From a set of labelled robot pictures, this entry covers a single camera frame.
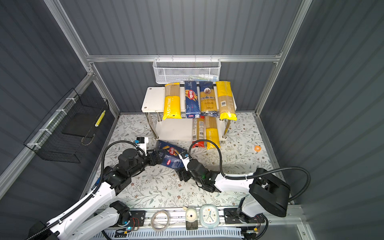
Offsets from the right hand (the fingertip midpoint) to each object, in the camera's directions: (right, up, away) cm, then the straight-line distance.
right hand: (181, 167), depth 82 cm
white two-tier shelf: (-8, +20, +18) cm, 29 cm away
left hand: (-9, +10, -5) cm, 15 cm away
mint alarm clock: (+15, -22, -10) cm, 28 cm away
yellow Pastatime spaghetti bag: (+19, +15, +13) cm, 27 cm away
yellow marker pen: (-43, +24, -5) cm, 50 cm away
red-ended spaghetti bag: (+10, +19, +14) cm, 26 cm away
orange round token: (+50, +8, +18) cm, 53 cm away
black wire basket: (-56, +24, -7) cm, 61 cm away
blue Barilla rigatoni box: (-6, +7, -1) cm, 10 cm away
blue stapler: (-47, -9, +1) cm, 48 cm away
